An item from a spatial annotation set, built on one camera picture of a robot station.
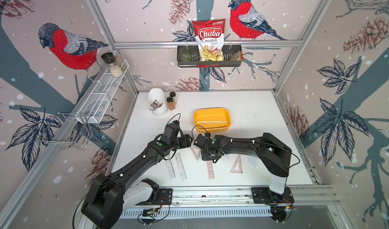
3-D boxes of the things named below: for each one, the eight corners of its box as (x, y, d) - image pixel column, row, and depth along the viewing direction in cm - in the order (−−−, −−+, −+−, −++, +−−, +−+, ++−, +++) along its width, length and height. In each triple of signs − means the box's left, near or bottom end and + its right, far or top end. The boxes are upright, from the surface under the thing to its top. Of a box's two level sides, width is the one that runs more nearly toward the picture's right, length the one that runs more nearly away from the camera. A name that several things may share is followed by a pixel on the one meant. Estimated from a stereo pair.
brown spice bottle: (168, 110, 111) (165, 102, 104) (169, 105, 115) (167, 96, 107) (174, 110, 111) (173, 102, 104) (175, 105, 115) (173, 96, 107)
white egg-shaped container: (151, 118, 108) (144, 102, 94) (155, 103, 117) (149, 87, 103) (166, 118, 108) (162, 102, 94) (169, 103, 117) (165, 87, 103)
